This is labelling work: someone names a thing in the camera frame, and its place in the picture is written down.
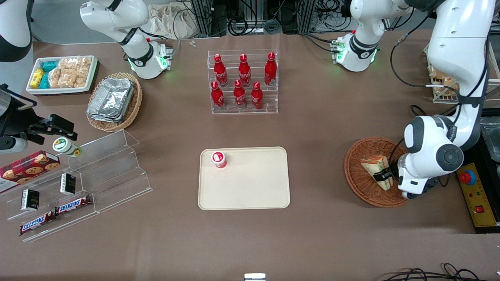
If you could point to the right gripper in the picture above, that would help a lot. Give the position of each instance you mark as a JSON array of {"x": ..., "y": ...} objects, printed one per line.
[{"x": 16, "y": 121}]

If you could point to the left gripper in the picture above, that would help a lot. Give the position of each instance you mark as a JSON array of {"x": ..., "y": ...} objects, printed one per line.
[{"x": 391, "y": 170}]

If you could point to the triangular sandwich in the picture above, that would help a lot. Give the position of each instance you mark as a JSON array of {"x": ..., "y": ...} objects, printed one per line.
[{"x": 375, "y": 164}]

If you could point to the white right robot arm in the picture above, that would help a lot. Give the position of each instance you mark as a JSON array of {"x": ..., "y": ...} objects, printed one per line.
[{"x": 136, "y": 50}]

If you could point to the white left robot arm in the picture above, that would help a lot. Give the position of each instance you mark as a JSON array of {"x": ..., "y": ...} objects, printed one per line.
[{"x": 457, "y": 47}]

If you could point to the round brown wicker basket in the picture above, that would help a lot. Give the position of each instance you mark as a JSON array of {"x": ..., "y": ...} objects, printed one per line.
[{"x": 359, "y": 183}]

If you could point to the white rectangular snack tray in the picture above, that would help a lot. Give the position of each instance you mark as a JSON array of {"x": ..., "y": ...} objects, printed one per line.
[{"x": 58, "y": 91}]

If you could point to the oval tan wicker basket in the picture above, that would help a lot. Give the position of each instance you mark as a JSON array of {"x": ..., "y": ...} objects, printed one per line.
[{"x": 134, "y": 105}]

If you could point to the beige plastic tray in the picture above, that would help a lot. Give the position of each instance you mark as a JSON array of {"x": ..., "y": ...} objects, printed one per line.
[{"x": 250, "y": 183}]

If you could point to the green lidded cup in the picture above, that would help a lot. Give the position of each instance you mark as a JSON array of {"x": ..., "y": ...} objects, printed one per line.
[{"x": 64, "y": 146}]

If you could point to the aluminium foil container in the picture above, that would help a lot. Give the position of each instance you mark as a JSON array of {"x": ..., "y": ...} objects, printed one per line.
[
  {"x": 111, "y": 97},
  {"x": 105, "y": 118}
]

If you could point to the teal snack packet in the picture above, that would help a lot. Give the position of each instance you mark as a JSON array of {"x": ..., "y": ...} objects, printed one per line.
[
  {"x": 50, "y": 66},
  {"x": 45, "y": 81}
]

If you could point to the clear bag of crackers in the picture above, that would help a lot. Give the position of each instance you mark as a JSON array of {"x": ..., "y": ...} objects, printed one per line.
[
  {"x": 56, "y": 78},
  {"x": 68, "y": 72},
  {"x": 84, "y": 70}
]

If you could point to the red cookie box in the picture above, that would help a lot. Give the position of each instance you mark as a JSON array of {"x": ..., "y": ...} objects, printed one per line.
[{"x": 27, "y": 168}]

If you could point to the small black box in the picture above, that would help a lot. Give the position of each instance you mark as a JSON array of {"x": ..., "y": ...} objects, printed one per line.
[
  {"x": 30, "y": 200},
  {"x": 68, "y": 184}
]

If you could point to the yellow snack packet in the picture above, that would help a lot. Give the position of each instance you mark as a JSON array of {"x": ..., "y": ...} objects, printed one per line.
[{"x": 37, "y": 78}]

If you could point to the clear acrylic stepped shelf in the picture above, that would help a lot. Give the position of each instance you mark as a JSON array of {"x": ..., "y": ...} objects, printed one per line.
[
  {"x": 50, "y": 203},
  {"x": 117, "y": 171}
]

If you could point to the snickers bar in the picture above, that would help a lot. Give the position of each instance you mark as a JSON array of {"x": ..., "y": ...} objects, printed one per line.
[
  {"x": 37, "y": 223},
  {"x": 73, "y": 205}
]

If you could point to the red emergency stop button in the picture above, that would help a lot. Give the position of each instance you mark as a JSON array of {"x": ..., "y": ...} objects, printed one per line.
[{"x": 467, "y": 178}]

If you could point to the yellow control box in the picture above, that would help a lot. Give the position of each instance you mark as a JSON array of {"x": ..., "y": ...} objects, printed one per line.
[{"x": 482, "y": 195}]

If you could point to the black side cart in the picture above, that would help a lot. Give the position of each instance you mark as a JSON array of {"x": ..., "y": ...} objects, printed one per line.
[{"x": 493, "y": 187}]

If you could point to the clear bag of fried snacks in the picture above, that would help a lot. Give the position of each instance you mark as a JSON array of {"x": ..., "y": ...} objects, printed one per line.
[{"x": 441, "y": 80}]

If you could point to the steel container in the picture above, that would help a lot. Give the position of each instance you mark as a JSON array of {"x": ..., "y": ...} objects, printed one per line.
[{"x": 491, "y": 136}]

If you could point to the clear acrylic bottle rack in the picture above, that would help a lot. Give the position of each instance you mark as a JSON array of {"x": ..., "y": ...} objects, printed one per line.
[{"x": 269, "y": 99}]

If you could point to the red cola bottle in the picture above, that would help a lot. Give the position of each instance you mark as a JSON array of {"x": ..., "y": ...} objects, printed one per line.
[
  {"x": 220, "y": 72},
  {"x": 256, "y": 97},
  {"x": 270, "y": 70},
  {"x": 239, "y": 95},
  {"x": 244, "y": 72},
  {"x": 217, "y": 96}
]

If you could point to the white cloth bag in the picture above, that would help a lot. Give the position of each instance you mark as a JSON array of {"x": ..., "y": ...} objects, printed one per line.
[{"x": 168, "y": 21}]

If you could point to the red lidded cup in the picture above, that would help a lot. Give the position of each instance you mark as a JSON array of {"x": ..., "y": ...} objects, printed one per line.
[{"x": 218, "y": 159}]

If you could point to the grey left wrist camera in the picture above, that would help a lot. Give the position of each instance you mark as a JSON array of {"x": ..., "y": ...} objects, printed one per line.
[{"x": 414, "y": 191}]

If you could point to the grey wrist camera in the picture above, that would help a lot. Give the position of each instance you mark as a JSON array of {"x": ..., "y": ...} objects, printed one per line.
[
  {"x": 13, "y": 145},
  {"x": 414, "y": 191}
]

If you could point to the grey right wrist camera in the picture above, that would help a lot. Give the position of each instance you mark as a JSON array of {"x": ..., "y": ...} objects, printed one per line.
[{"x": 13, "y": 145}]

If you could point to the aluminium profile post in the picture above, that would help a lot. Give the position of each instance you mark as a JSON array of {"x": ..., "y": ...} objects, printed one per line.
[
  {"x": 201, "y": 17},
  {"x": 306, "y": 15}
]

